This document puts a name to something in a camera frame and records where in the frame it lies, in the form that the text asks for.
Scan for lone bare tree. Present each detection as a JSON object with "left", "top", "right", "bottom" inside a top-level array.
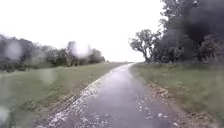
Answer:
[{"left": 128, "top": 29, "right": 158, "bottom": 64}]

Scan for wet grey asphalt path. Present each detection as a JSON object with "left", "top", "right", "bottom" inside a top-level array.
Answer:
[{"left": 34, "top": 62, "right": 183, "bottom": 128}]

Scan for grass field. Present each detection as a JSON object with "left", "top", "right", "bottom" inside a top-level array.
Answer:
[{"left": 0, "top": 61, "right": 129, "bottom": 128}]

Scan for grass verge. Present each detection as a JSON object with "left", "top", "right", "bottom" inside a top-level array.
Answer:
[{"left": 130, "top": 61, "right": 224, "bottom": 128}]

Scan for row of trees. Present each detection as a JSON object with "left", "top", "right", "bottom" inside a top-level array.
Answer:
[{"left": 0, "top": 34, "right": 106, "bottom": 73}]

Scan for dark wood of trees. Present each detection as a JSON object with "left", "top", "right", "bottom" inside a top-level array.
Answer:
[{"left": 149, "top": 0, "right": 224, "bottom": 65}]

